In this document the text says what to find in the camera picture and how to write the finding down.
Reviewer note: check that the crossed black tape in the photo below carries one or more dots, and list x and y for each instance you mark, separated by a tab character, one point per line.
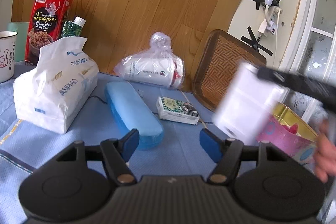
252	41

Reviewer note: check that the light green cup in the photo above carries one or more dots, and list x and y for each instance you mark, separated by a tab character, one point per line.
21	40

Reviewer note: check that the blue glasses case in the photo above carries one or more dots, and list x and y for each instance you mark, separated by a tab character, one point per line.
134	111

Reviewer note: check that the white tissue pack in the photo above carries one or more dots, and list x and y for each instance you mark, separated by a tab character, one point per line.
50	92

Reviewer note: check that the blue plaid tablecloth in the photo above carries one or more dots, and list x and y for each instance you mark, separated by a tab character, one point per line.
84	140

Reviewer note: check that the pink tin box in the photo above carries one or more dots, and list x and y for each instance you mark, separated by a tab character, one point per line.
283	145

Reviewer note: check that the frosted glass window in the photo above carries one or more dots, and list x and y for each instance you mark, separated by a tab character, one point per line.
317	37

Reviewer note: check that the white rectangular box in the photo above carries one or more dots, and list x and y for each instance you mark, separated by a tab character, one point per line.
246	106

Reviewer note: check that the white enamel mug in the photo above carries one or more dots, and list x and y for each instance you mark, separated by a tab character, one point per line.
6	61

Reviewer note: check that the plastic bag of paper cups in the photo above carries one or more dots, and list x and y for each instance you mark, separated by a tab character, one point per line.
152	69

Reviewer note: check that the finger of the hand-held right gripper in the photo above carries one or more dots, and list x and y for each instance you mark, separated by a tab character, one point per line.
296	82

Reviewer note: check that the person's right hand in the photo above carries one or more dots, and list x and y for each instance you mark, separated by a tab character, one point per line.
326	153

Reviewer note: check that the wood grain board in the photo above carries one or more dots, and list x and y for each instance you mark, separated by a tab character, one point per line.
131	3

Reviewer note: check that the small green patterned tissue pack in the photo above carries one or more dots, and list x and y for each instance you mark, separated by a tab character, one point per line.
176	109

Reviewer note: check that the green bottle with white cap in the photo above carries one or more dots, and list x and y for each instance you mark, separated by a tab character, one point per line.
72	28

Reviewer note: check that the red snack tin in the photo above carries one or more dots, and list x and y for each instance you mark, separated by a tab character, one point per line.
48	19

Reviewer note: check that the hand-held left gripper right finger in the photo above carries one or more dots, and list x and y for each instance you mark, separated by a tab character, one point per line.
210	146

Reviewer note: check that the brown woven seat cushion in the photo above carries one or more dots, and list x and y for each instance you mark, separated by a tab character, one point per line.
220	66

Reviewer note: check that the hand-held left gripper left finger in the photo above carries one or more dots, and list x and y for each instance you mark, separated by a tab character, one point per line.
131	143

